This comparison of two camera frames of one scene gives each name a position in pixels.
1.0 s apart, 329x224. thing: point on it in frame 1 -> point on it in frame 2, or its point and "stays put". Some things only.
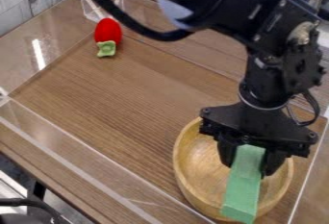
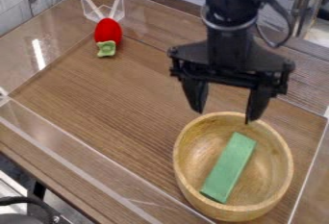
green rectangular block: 241,199 -> 229,167
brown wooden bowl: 204,175 stays put
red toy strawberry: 109,34 stays put
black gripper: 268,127 -> 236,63
